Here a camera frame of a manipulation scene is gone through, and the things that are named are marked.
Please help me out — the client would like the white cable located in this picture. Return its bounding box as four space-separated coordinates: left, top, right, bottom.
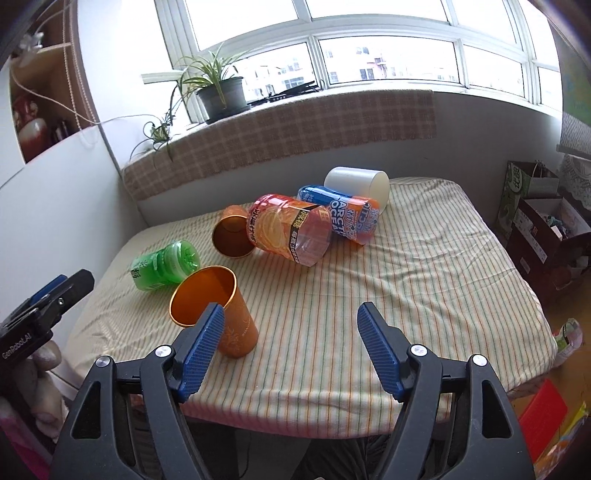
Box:
9 46 155 136

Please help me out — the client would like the white lace cloth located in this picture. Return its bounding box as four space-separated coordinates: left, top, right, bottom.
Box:
561 154 591 213

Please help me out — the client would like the checked windowsill cloth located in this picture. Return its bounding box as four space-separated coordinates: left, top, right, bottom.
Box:
122 90 437 204

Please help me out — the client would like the green paper bag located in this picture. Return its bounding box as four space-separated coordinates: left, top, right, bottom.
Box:
496 161 559 236

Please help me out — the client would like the colourful snack packet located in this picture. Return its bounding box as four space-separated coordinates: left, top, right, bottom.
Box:
551 318 583 367

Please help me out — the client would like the short orange metal cup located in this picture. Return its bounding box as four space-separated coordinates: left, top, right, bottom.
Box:
211 204 256 258

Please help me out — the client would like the wooden wall shelf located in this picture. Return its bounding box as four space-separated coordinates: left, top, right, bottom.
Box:
0 0 100 164

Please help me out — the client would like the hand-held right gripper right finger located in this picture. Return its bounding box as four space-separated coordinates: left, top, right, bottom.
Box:
356 302 532 480

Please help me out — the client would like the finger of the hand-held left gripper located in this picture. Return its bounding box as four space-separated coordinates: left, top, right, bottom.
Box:
27 274 69 310
28 269 96 329

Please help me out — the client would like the green plastic bottle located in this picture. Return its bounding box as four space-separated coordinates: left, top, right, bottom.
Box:
130 240 201 291

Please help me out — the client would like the white window frame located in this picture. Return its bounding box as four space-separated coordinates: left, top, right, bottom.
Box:
154 0 561 116

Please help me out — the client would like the white cup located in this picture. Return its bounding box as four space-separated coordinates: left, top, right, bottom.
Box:
323 167 390 213

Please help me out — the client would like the orange clear plastic bottle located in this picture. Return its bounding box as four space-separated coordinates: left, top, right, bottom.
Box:
247 194 332 267

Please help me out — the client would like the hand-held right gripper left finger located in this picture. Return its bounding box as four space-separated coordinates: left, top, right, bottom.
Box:
48 302 241 480

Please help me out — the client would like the beaded blind cord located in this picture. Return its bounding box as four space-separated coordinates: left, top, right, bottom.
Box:
60 0 100 130

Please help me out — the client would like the black flat device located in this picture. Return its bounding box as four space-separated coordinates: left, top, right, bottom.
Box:
252 80 324 104

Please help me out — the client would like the red box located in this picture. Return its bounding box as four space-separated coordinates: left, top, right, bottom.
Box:
517 378 568 462

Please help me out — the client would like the red vase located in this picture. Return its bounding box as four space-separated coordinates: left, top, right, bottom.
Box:
11 95 49 158

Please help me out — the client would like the dark cloth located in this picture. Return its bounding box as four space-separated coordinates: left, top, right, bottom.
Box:
300 434 398 480

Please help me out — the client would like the tall orange metal cup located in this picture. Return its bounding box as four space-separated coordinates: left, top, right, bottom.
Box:
170 266 259 358

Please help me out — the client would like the brown cardboard box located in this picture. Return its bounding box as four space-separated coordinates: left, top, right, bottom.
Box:
505 196 591 291

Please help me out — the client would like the potted spider plant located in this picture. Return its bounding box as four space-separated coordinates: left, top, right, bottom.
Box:
130 42 252 162

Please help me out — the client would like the patterned grey cloth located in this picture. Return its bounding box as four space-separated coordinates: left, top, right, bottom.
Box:
556 113 591 158

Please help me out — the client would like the blue orange Arctic Ocean bottle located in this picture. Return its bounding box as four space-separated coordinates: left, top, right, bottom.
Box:
297 185 386 244

